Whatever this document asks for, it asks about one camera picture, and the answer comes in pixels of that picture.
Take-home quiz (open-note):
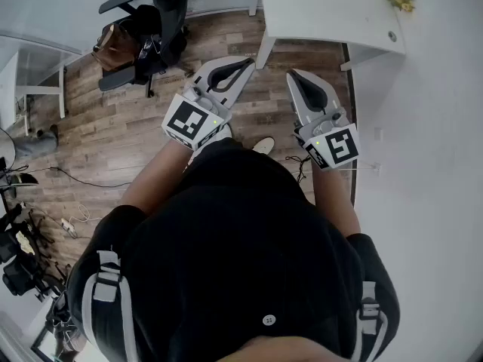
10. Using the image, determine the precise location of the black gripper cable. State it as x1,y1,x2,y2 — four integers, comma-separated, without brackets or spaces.
285,155,314,184

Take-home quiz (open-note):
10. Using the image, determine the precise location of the black tripod equipment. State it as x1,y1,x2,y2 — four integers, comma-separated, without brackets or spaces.
0,156,71,303

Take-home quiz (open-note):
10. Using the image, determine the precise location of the grey white shoulder strap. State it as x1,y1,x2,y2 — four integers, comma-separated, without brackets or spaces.
81,250,139,362
349,280,389,362

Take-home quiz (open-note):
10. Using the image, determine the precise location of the person's left forearm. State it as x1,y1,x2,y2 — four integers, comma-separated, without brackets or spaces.
118,140,197,216

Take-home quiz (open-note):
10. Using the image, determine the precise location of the person's black shirt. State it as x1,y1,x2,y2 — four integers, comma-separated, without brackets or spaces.
67,137,401,362

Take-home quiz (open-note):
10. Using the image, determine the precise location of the white floor cable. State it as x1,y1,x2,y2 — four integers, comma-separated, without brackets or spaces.
69,204,103,225

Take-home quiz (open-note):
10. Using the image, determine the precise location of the brown leather bag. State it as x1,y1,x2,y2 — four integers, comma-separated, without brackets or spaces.
91,23,139,72

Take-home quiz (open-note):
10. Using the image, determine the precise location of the white frame table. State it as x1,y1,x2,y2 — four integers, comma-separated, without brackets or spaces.
0,32,82,131

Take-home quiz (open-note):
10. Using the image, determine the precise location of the black floor cable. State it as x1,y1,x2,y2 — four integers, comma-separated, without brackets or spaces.
28,166,131,189

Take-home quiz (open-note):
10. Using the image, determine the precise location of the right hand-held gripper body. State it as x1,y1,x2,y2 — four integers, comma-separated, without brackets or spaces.
293,106,360,171

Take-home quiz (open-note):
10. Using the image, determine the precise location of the person's right forearm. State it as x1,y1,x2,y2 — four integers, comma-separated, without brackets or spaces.
311,160,361,237

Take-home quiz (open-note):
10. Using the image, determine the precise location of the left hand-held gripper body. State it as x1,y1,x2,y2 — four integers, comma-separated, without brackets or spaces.
161,83,233,152

